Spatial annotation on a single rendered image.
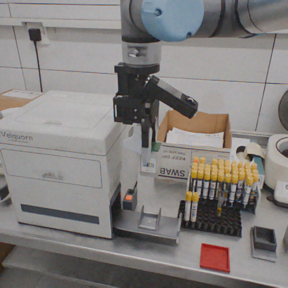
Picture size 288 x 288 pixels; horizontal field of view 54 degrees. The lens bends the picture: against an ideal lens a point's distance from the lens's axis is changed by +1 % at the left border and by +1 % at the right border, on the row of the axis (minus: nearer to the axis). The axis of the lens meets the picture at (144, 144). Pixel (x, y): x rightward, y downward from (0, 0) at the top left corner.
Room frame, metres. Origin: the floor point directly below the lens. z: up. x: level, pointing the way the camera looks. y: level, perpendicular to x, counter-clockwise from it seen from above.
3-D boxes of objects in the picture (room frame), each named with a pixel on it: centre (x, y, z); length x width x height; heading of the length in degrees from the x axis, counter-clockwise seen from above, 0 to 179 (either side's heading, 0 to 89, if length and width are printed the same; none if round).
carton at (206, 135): (0.92, -0.18, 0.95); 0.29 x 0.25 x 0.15; 167
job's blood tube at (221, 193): (0.60, -0.21, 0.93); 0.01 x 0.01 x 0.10; 77
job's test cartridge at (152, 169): (0.55, -0.02, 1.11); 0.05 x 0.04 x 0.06; 165
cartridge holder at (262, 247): (0.52, -0.30, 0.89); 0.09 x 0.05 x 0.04; 165
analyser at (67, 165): (0.69, 0.17, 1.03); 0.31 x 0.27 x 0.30; 77
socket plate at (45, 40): (1.26, 0.44, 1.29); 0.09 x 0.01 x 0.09; 77
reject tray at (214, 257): (0.48, -0.17, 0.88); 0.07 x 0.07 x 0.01; 77
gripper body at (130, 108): (0.56, 0.01, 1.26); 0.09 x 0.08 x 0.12; 75
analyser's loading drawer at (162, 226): (0.56, 0.01, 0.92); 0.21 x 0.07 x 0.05; 77
